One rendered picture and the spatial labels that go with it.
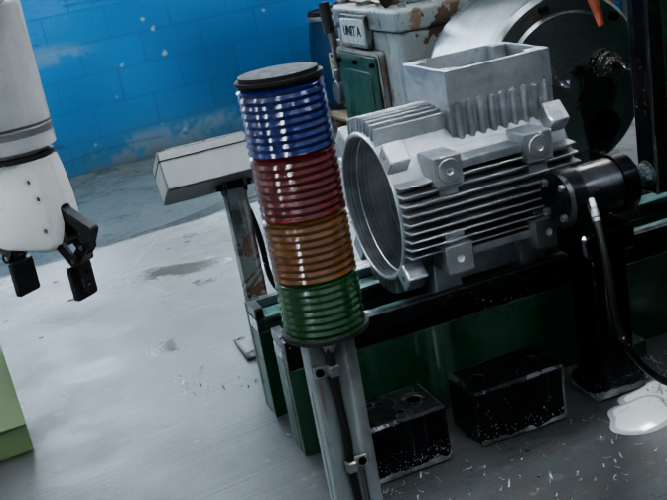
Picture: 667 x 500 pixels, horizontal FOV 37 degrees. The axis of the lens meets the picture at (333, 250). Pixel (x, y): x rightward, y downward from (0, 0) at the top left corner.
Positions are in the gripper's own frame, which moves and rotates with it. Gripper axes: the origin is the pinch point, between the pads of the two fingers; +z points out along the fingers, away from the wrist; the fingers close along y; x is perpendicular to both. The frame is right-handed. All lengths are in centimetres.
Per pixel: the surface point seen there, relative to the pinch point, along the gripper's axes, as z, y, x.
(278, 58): 52, -313, 494
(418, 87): -15.2, 37.0, 22.2
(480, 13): -18, 29, 59
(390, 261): 2.7, 33.0, 17.7
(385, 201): -2.4, 30.5, 22.9
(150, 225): 96, -256, 278
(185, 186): -6.8, 8.2, 15.6
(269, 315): 5.3, 23.2, 7.4
